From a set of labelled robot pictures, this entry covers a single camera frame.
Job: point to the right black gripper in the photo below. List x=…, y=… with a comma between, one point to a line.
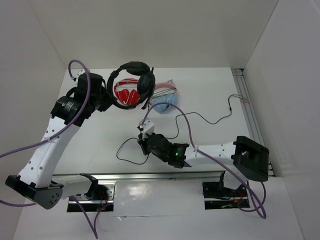
x=143, y=142

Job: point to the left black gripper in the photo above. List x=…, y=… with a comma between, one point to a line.
x=109, y=99

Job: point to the black headset with microphone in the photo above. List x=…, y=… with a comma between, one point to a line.
x=145, y=85

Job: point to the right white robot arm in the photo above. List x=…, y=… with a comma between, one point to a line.
x=242, y=160

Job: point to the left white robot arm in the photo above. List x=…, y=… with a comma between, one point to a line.
x=35, y=181

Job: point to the red headphones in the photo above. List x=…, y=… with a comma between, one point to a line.
x=125, y=94

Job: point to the pink blue cat headphones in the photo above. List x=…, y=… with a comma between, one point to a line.
x=166, y=93

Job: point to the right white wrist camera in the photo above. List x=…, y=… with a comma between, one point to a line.
x=146, y=128

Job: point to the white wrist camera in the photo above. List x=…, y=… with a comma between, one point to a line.
x=146, y=128
x=75, y=78

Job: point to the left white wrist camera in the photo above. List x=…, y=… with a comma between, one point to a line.
x=75, y=78

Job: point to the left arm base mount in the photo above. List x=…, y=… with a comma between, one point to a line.
x=102, y=200

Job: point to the aluminium rail front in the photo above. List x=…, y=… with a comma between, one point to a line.
x=157, y=176

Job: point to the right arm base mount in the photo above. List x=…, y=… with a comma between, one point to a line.
x=218, y=197

